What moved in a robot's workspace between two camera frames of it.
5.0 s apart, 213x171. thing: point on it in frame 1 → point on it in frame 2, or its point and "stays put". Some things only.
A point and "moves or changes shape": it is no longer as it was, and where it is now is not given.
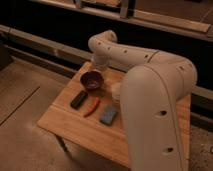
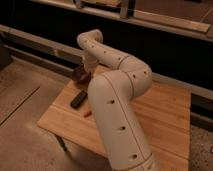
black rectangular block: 79,100 stays put
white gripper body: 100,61 → 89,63
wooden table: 87,114 stays put
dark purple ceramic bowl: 91,80 moves or changes shape
